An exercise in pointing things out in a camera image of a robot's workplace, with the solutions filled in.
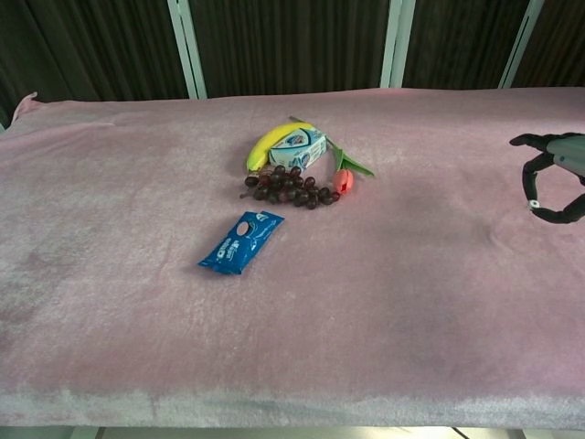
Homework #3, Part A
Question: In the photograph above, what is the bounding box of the dark pleated curtain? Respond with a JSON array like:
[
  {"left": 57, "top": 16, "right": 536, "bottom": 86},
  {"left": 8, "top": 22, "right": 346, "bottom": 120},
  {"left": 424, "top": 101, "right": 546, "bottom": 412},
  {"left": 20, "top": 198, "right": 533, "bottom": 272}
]
[{"left": 0, "top": 0, "right": 585, "bottom": 127}]

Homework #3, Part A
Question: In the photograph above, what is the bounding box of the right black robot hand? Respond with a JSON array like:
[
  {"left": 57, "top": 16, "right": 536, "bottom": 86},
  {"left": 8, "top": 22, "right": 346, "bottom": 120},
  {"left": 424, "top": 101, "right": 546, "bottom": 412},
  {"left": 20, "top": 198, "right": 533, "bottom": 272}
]
[{"left": 509, "top": 132, "right": 585, "bottom": 225}]

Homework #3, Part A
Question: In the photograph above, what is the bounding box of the white blue soap box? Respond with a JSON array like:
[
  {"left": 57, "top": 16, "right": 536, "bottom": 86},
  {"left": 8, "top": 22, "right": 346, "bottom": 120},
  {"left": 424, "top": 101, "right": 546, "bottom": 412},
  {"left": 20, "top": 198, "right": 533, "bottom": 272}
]
[{"left": 268, "top": 127, "right": 328, "bottom": 168}]

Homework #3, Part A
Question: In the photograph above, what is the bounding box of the yellow banana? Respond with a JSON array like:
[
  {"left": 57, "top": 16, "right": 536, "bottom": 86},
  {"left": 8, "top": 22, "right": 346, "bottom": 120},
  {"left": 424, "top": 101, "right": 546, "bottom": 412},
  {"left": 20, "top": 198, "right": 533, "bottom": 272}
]
[{"left": 246, "top": 122, "right": 316, "bottom": 173}]

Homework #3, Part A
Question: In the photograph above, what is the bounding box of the blue cookie packet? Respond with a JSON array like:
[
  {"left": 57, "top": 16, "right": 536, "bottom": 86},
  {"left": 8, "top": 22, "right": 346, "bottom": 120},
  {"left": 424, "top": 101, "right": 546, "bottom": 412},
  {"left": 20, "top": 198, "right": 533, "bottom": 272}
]
[{"left": 197, "top": 210, "right": 285, "bottom": 276}]

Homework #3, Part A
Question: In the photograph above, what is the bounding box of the white frame post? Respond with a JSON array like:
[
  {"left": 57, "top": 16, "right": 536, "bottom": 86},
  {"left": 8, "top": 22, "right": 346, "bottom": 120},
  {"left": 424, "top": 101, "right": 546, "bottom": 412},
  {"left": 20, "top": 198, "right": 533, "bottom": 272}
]
[
  {"left": 379, "top": 0, "right": 416, "bottom": 89},
  {"left": 166, "top": 0, "right": 208, "bottom": 101},
  {"left": 497, "top": 0, "right": 546, "bottom": 90}
]

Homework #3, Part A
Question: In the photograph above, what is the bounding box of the dark red grape bunch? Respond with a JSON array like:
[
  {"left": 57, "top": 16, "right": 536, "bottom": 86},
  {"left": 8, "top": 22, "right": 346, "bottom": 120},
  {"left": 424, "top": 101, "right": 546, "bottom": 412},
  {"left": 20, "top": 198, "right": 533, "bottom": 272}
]
[{"left": 239, "top": 165, "right": 342, "bottom": 210}]

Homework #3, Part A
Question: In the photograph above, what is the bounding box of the pink artificial tulip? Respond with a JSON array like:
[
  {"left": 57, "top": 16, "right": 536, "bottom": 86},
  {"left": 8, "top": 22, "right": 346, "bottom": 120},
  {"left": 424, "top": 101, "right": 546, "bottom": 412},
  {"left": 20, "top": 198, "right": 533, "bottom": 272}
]
[{"left": 289, "top": 115, "right": 376, "bottom": 195}]

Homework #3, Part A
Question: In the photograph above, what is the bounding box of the pink fleece table cloth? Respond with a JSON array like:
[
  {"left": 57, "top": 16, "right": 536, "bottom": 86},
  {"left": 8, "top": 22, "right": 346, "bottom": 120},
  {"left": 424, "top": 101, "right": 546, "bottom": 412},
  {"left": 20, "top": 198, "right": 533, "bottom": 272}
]
[{"left": 0, "top": 86, "right": 585, "bottom": 431}]

